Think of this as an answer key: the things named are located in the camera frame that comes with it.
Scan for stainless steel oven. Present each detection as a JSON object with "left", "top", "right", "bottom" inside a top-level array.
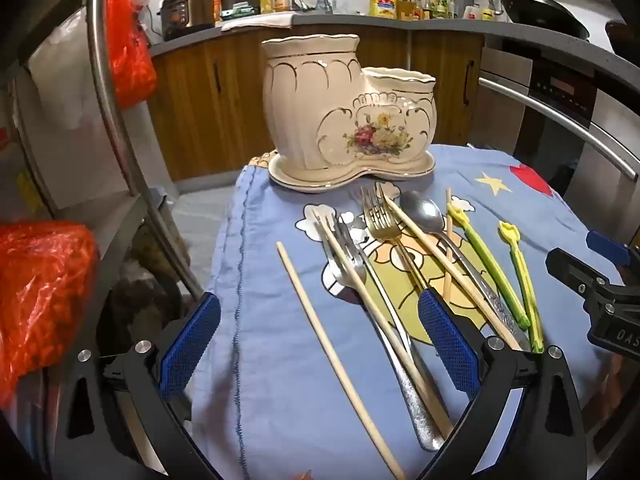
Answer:
[{"left": 470, "top": 46, "right": 640, "bottom": 461}]

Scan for cream ceramic saucer tray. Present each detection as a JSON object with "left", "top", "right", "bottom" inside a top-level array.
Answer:
[{"left": 267, "top": 152, "right": 437, "bottom": 194}]

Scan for gold metal fork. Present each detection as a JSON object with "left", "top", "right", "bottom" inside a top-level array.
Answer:
[{"left": 360, "top": 184, "right": 431, "bottom": 296}]

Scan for hanging red plastic bag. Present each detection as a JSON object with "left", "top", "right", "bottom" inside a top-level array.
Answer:
[{"left": 102, "top": 0, "right": 158, "bottom": 108}]

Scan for wooden kitchen cabinets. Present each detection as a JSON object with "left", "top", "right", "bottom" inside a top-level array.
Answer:
[{"left": 147, "top": 27, "right": 486, "bottom": 183}]

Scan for row of sauce bottles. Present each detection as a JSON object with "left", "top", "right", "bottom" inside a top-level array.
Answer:
[{"left": 422, "top": 0, "right": 458, "bottom": 21}]

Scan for silver flower-shaped spoon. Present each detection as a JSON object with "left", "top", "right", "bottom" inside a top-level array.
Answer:
[{"left": 335, "top": 211, "right": 416, "bottom": 356}]

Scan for cream floral ceramic utensil holder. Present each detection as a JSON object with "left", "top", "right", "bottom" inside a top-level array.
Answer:
[{"left": 260, "top": 34, "right": 438, "bottom": 173}]

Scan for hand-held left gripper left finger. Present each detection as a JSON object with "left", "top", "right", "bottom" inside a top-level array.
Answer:
[{"left": 52, "top": 292, "right": 223, "bottom": 480}]

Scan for electric pressure cooker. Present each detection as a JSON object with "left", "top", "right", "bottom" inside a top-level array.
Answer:
[{"left": 157, "top": 0, "right": 221, "bottom": 41}]

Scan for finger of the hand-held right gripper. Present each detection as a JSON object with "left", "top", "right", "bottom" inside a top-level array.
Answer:
[
  {"left": 546, "top": 247, "right": 626, "bottom": 302},
  {"left": 587, "top": 230, "right": 632, "bottom": 267}
]

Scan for silver fork textured handle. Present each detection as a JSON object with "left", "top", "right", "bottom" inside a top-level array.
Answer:
[{"left": 314, "top": 209, "right": 446, "bottom": 452}]

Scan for grey kitchen countertop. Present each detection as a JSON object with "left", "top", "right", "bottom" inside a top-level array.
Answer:
[{"left": 149, "top": 12, "right": 640, "bottom": 86}]

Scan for white counter cloth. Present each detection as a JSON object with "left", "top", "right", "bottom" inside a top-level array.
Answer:
[{"left": 220, "top": 12, "right": 293, "bottom": 32}]

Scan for black wok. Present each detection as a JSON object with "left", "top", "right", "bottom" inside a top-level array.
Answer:
[{"left": 454, "top": 0, "right": 591, "bottom": 41}]

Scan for wooden chopstick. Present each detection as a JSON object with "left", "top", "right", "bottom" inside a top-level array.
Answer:
[
  {"left": 276, "top": 241, "right": 407, "bottom": 480},
  {"left": 313, "top": 211, "right": 454, "bottom": 437},
  {"left": 376, "top": 182, "right": 526, "bottom": 351},
  {"left": 442, "top": 187, "right": 455, "bottom": 306}
]

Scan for yellow green plastic utensil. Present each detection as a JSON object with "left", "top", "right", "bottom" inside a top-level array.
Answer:
[
  {"left": 498, "top": 221, "right": 545, "bottom": 353},
  {"left": 446, "top": 201, "right": 531, "bottom": 330}
]

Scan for bulky red plastic bag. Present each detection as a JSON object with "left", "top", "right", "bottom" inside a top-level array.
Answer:
[{"left": 0, "top": 220, "right": 98, "bottom": 406}]

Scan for blue cartoon printed cloth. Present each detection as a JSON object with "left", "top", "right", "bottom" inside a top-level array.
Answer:
[{"left": 190, "top": 144, "right": 626, "bottom": 480}]

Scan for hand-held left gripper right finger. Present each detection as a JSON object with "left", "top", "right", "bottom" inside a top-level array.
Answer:
[{"left": 417, "top": 290, "right": 588, "bottom": 480}]

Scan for large silver spoon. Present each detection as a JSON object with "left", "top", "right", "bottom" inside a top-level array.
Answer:
[{"left": 399, "top": 190, "right": 531, "bottom": 351}]

